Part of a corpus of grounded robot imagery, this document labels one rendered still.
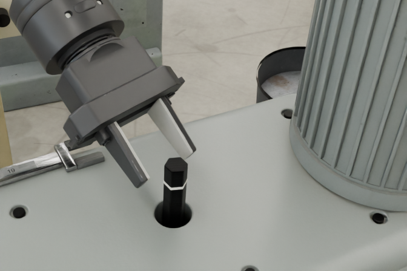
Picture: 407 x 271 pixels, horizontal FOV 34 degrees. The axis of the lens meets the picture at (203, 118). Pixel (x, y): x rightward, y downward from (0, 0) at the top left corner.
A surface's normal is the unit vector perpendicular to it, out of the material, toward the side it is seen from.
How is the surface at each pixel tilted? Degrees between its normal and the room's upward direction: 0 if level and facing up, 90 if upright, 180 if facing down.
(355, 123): 90
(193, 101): 0
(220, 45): 0
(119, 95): 30
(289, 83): 0
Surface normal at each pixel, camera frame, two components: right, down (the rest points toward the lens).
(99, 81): 0.40, -0.40
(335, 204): 0.06, -0.75
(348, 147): -0.62, 0.48
